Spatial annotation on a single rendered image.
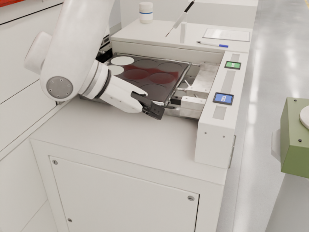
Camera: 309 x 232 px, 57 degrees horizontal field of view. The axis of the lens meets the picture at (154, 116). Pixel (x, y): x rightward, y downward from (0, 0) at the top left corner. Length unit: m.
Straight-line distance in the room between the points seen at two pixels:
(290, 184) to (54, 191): 0.81
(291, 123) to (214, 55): 0.50
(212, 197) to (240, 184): 1.15
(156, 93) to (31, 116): 0.42
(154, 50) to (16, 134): 0.69
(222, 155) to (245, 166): 1.31
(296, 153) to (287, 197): 0.27
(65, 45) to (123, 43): 0.86
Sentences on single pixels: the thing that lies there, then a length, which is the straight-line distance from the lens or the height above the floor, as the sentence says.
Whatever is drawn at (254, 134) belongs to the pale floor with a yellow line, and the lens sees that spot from 2.42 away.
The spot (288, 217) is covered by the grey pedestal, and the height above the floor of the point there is 0.57.
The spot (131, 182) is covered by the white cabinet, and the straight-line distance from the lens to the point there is 0.89.
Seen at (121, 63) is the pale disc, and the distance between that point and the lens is 1.25.
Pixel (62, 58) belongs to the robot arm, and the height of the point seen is 1.19.
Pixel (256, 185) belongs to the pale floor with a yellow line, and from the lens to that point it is 1.99.
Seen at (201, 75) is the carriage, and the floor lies 0.88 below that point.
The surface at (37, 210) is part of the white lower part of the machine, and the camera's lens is 1.16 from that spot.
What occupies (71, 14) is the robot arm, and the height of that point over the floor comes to 1.26.
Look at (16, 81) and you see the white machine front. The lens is 0.92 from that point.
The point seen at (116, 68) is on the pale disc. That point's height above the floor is 0.90.
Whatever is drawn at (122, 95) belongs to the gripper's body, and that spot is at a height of 1.08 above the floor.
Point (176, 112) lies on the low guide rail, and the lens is 1.00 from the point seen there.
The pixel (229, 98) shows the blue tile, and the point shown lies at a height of 0.96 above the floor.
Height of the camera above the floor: 1.38
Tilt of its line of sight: 33 degrees down
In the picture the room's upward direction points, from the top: straight up
